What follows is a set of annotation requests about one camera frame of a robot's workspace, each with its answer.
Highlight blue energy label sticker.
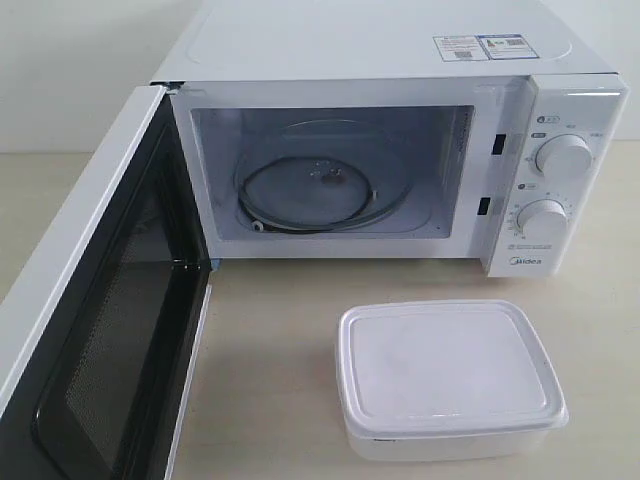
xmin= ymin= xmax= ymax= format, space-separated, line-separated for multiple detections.
xmin=476 ymin=34 xmax=539 ymax=60

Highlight white plastic lidded container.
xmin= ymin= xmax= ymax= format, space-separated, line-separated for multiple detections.
xmin=334 ymin=300 xmax=569 ymax=462

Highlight black turntable roller ring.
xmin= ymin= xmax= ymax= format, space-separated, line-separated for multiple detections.
xmin=239 ymin=162 xmax=380 ymax=235

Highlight white warning label sticker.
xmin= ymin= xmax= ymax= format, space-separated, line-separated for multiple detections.
xmin=433 ymin=35 xmax=489 ymax=62

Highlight white Midea microwave body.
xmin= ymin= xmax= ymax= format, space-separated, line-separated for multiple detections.
xmin=152 ymin=1 xmax=629 ymax=278

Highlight lower white timer knob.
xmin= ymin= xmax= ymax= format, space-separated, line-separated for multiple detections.
xmin=516 ymin=199 xmax=568 ymax=240

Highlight upper white power knob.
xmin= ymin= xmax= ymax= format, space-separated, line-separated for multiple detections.
xmin=535 ymin=134 xmax=593 ymax=180

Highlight white microwave door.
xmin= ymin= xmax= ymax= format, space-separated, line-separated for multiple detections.
xmin=1 ymin=84 xmax=211 ymax=479

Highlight glass turntable plate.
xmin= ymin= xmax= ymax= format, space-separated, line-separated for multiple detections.
xmin=235 ymin=119 xmax=413 ymax=234

